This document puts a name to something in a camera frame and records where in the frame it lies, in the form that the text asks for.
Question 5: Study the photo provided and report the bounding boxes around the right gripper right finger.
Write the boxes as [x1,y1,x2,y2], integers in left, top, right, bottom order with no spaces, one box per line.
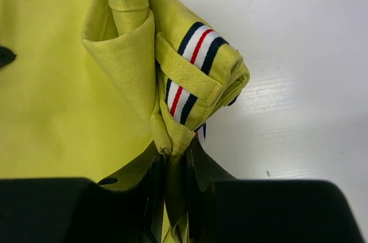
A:
[178,139,364,243]

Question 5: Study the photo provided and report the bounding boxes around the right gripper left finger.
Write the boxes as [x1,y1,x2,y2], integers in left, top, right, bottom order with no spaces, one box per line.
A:
[0,142,170,243]

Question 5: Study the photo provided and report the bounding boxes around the yellow cloth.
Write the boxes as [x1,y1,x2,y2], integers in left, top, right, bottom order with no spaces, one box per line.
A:
[1,0,250,242]

